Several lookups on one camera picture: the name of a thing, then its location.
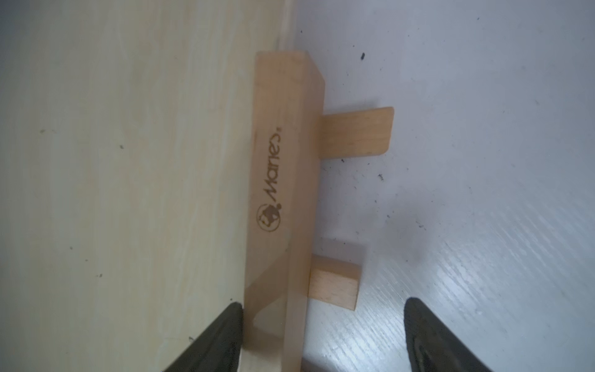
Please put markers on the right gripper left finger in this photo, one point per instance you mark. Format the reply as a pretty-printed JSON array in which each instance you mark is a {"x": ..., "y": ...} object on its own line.
[{"x": 218, "y": 348}]

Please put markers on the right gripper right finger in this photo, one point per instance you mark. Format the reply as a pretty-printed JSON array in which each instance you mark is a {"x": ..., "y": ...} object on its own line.
[{"x": 431, "y": 344}]

